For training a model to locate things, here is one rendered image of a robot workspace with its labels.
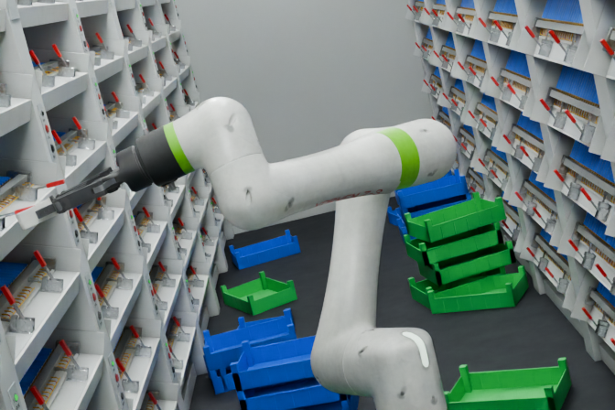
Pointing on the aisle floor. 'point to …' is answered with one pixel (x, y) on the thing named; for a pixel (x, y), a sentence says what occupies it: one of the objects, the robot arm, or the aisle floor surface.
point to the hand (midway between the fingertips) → (38, 212)
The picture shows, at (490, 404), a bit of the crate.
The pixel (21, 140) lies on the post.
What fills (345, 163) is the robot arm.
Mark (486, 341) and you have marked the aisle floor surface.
